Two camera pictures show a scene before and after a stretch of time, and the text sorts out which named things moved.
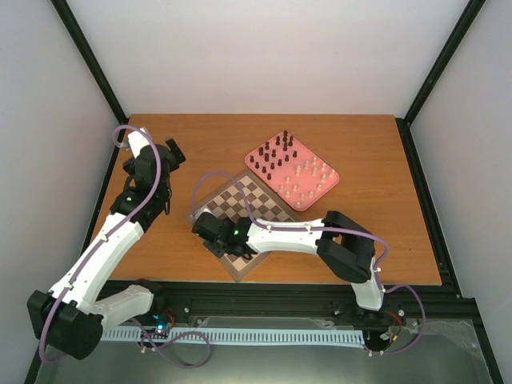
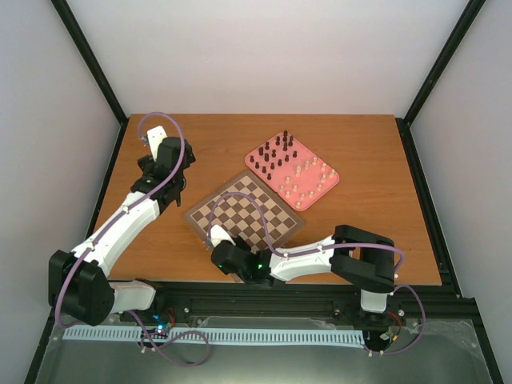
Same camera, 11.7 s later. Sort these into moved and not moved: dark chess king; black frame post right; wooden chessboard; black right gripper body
Moved: black right gripper body
Not moved: wooden chessboard; dark chess king; black frame post right
